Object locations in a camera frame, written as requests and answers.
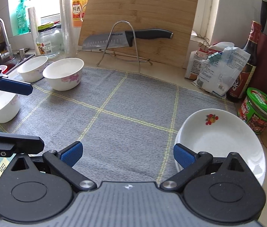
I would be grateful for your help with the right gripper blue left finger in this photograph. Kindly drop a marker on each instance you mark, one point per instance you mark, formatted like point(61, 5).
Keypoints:
point(72, 153)

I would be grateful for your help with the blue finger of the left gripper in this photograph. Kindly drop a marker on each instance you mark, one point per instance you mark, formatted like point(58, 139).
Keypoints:
point(14, 86)
point(15, 143)

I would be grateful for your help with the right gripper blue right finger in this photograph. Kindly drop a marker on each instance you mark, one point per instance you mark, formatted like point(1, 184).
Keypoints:
point(184, 156)

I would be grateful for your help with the white bowl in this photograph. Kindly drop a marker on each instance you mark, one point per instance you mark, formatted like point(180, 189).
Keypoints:
point(9, 106)
point(32, 70)
point(64, 74)

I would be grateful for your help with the large floral plate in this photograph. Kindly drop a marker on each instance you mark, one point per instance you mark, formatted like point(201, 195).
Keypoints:
point(178, 140)

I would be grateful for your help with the red basin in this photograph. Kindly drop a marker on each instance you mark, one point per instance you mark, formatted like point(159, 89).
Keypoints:
point(4, 69)

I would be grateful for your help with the steel sink faucet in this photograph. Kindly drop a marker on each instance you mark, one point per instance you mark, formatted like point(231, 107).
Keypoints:
point(5, 46)

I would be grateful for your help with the glass jar yellow lid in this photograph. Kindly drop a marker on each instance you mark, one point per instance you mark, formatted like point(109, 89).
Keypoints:
point(49, 40)

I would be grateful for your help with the green dish soap bottle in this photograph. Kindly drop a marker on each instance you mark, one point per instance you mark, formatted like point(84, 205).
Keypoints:
point(22, 17)

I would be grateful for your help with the grey blue checked towel mat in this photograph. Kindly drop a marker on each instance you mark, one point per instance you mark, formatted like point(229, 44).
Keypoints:
point(127, 122)

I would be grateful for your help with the tall clear film roll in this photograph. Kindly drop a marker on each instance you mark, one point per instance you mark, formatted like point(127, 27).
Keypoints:
point(70, 46)

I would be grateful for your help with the green lid sauce jar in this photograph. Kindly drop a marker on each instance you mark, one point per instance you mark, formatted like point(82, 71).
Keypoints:
point(253, 110)

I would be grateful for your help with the white clipped food bag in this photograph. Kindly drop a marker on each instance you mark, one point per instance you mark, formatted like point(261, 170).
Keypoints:
point(220, 70)

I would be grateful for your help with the dark soy sauce bottle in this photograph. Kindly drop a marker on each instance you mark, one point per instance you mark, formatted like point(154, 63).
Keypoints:
point(236, 92)

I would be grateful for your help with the red white clipped bag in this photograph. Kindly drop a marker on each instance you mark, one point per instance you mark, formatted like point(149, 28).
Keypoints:
point(197, 56)

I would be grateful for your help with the orange cooking wine jug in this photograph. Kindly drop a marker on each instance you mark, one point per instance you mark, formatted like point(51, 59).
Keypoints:
point(78, 11)

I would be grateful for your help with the steel wire board stand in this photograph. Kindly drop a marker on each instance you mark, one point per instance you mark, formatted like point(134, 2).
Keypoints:
point(121, 42)

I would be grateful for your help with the black handled santoku knife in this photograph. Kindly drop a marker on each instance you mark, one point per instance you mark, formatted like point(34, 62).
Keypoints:
point(97, 42)

